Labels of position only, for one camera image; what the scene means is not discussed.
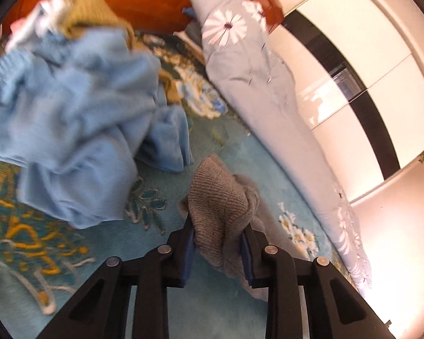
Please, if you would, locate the mustard yellow knitted garment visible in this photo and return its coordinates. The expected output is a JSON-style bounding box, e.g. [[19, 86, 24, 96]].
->
[[54, 0, 182, 106]]

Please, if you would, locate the teal floral blanket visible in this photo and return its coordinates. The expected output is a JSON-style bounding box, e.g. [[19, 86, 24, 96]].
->
[[0, 33, 345, 338]]

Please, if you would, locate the grey knitted sweater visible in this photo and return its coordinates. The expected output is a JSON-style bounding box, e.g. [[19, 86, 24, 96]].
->
[[177, 153, 306, 302]]

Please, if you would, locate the light blue floral quilt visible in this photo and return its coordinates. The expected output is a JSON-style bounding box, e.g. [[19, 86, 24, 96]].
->
[[190, 0, 371, 289]]

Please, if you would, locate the white pink garment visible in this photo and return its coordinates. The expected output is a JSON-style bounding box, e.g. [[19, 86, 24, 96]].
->
[[5, 0, 72, 52]]

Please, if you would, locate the white black glossy wardrobe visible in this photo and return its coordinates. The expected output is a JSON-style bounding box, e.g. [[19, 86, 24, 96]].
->
[[271, 0, 424, 201]]

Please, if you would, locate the light blue garment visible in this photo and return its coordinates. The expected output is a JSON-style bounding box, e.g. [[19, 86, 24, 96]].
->
[[0, 28, 193, 229]]

